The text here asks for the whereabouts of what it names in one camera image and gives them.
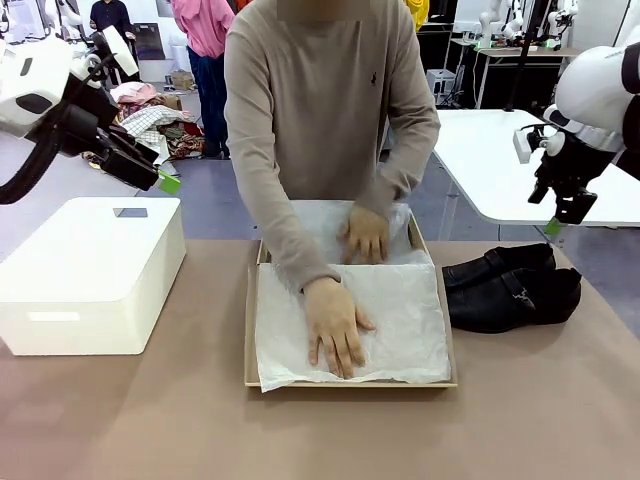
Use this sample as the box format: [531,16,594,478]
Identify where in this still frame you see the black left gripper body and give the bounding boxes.
[52,102,119,160]

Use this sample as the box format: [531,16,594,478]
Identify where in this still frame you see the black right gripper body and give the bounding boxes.
[533,129,620,195]

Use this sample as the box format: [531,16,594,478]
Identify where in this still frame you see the black leather loafer shoe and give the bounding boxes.
[445,267,584,335]
[441,242,558,294]

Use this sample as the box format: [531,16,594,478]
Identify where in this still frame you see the cardboard shoe box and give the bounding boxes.
[243,199,459,389]

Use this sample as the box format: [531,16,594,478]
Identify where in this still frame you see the white tissue paper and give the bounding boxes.
[254,199,453,394]

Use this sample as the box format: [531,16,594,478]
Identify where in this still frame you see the person's left forearm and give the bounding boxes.
[372,124,437,221]

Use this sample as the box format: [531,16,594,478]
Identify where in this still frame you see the person's right forearm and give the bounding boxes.
[238,164,342,295]

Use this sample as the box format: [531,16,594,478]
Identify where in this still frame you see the small cardboard box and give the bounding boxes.
[169,69,197,93]

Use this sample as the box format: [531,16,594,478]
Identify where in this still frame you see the white plastic storage box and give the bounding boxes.
[0,196,188,358]

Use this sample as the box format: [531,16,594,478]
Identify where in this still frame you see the person's left hand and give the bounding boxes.
[338,203,392,265]

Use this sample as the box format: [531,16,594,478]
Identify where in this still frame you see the person's right hand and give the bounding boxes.
[302,276,377,380]

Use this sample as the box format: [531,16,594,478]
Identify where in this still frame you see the pile of colourful clothes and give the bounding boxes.
[82,82,207,169]

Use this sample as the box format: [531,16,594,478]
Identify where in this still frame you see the white table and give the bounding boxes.
[432,108,640,241]

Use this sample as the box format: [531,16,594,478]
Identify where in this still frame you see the person in black clothes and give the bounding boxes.
[89,0,136,87]

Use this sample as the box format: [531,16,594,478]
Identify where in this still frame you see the black pole stand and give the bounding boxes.
[503,0,539,113]

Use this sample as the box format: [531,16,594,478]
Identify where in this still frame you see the wooden table with metal legs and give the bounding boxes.
[473,44,584,111]

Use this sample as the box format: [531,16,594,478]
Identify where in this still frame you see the person in pink jacket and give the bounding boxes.
[169,0,237,159]

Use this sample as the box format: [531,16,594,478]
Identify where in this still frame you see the white computer case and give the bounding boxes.
[425,68,459,107]

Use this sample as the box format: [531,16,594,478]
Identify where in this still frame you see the person in beige sweater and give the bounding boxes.
[223,0,442,236]

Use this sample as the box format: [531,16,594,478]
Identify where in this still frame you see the yellow garment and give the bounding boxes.
[404,0,431,34]

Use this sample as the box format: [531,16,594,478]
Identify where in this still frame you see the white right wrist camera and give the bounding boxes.
[513,126,545,165]

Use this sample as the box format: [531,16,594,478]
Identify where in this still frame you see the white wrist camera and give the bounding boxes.
[513,126,545,165]
[101,24,141,78]

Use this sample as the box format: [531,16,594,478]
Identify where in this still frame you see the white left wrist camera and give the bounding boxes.
[101,24,141,78]

